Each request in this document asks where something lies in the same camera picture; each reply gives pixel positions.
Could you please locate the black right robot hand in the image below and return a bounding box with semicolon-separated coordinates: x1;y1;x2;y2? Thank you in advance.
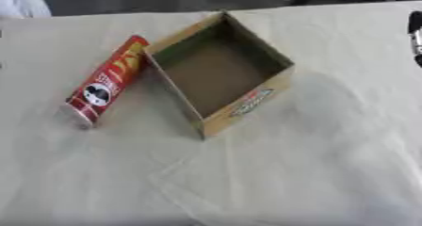
405;10;422;69

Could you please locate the open tan cardboard box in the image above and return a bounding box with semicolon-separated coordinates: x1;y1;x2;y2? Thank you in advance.
143;10;297;140

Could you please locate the red cylindrical snack can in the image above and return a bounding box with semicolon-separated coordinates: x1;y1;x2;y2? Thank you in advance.
56;34;152;130

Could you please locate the person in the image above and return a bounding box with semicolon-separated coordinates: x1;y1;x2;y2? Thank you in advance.
0;0;53;20

